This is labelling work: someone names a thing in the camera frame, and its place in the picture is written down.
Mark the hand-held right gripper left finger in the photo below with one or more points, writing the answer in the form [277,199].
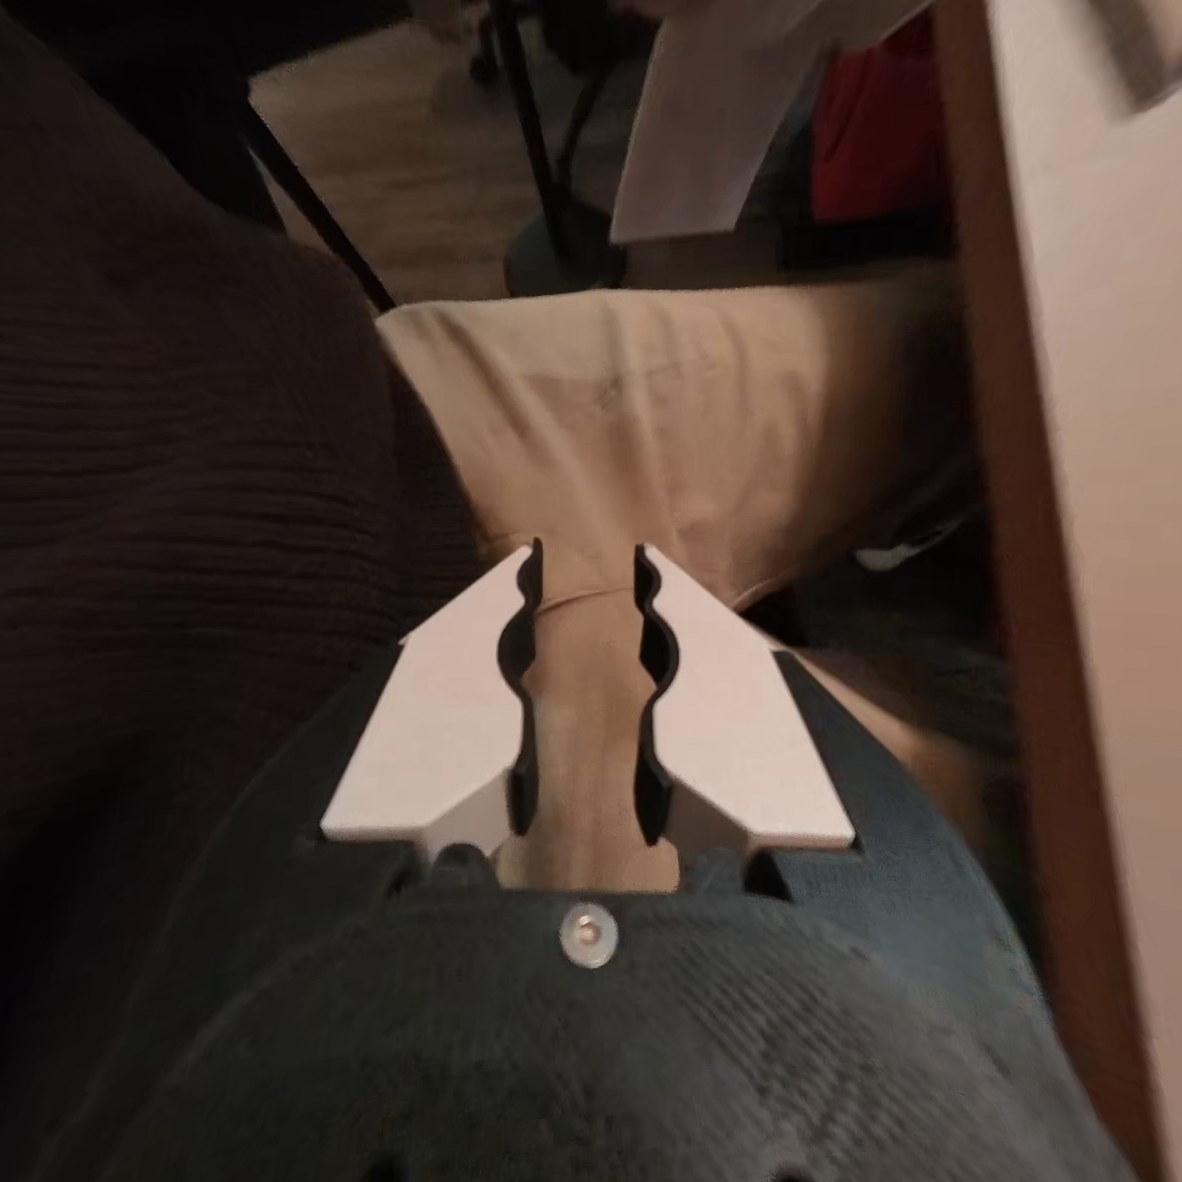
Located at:
[433,739]

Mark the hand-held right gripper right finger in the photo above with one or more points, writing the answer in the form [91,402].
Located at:
[747,748]

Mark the person's beige trousers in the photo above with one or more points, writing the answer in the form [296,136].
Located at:
[646,415]

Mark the person's dark sweater torso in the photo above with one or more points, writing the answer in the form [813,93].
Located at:
[184,462]

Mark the brown table edge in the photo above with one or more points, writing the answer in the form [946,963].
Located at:
[1006,462]

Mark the black stand with round base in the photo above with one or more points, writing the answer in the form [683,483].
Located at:
[562,249]

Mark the black metal chair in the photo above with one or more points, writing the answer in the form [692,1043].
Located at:
[322,222]

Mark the red cloth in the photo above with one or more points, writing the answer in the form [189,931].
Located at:
[876,138]

